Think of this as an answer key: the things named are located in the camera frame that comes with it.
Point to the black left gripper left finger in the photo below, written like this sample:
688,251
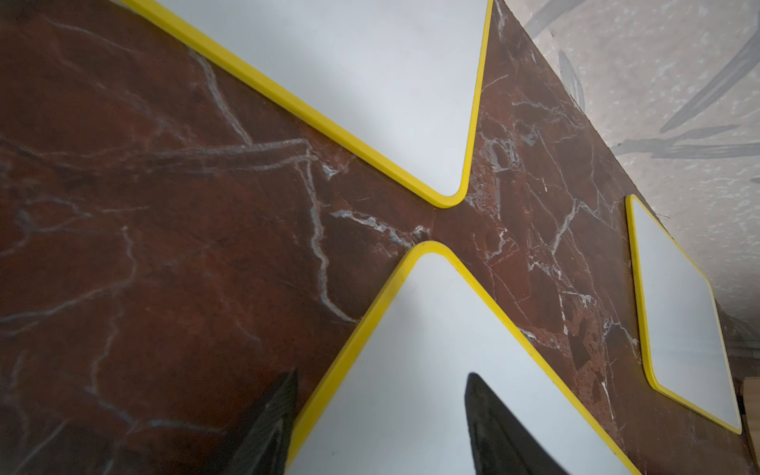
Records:
260,442

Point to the beige flower pot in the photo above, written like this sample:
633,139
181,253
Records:
749,397

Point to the yellow framed whiteboard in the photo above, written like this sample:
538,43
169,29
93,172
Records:
397,83
393,401
682,344

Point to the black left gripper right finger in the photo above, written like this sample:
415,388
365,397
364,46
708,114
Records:
500,444

